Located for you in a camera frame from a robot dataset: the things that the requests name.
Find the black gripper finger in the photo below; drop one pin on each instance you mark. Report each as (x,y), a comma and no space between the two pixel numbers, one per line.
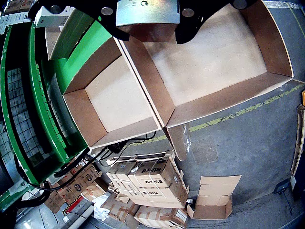
(209,7)
(95,9)

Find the red box silver top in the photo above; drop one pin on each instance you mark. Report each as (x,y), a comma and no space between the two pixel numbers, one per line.
(147,14)

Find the open brown cardboard box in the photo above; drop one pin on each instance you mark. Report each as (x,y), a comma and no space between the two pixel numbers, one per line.
(119,95)
(214,59)

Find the tall cardboard sheet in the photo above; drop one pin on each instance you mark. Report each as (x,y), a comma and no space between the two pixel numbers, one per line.
(299,133)

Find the cardboard box oval logo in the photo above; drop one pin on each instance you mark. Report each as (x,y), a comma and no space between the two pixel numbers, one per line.
(90,177)
(76,188)

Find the cardboard box small label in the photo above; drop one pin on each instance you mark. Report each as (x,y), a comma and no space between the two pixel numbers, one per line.
(119,176)

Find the cardboard box red Alley print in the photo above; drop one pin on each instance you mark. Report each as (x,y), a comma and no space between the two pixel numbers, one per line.
(94,192)

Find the empty cardboard box with flaps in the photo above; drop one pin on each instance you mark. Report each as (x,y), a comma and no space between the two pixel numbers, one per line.
(214,190)

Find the taped cardboard box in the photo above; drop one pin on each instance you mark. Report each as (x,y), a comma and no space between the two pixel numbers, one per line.
(159,218)
(119,208)

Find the green metal shelf unit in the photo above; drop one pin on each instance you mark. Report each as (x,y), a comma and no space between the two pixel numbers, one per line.
(35,95)

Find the black floodlight on stand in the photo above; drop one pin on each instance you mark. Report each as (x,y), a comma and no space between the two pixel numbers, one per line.
(282,187)

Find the red strip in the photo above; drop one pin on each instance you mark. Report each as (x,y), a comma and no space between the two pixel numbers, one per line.
(74,205)

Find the crumpled white plastic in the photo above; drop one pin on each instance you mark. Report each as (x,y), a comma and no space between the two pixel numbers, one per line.
(101,207)

